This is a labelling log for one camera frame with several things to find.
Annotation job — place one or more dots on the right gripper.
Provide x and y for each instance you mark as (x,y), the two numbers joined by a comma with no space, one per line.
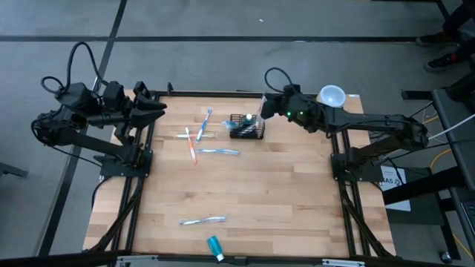
(297,105)

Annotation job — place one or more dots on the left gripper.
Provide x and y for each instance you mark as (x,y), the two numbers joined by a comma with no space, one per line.
(118,107)

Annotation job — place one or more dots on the blue toothbrush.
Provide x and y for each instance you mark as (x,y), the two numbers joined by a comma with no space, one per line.
(228,124)
(204,124)
(219,151)

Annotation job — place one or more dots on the orange toothbrush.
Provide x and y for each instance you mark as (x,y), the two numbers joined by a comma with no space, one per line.
(192,150)

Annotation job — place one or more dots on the teal mouthwash bottle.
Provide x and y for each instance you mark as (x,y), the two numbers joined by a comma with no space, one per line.
(214,244)
(248,118)

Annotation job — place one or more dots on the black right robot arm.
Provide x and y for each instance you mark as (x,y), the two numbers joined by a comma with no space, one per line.
(371,121)

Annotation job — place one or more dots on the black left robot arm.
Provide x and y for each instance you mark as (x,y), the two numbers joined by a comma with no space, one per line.
(92,145)

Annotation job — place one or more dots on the yellow wipes canister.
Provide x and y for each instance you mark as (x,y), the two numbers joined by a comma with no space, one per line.
(331,95)

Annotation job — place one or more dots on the white paper sheet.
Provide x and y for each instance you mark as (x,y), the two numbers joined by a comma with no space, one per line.
(397,174)

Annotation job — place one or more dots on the black stand foot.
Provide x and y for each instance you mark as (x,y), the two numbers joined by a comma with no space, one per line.
(9,168)

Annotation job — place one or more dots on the person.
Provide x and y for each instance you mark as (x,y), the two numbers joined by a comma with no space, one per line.
(441,64)

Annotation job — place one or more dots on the black side desk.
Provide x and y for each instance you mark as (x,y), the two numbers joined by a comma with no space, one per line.
(464,167)

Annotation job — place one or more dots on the black caster wheel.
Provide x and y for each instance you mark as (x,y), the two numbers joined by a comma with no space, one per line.
(445,257)

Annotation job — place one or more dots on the black frame clamp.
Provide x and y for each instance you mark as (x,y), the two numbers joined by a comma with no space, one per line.
(170,87)

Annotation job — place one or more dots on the black aluminium table frame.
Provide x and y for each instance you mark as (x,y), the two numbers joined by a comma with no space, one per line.
(208,93)

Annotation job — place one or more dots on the silver frame bracket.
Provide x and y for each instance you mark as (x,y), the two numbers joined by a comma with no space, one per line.
(343,263)
(141,258)

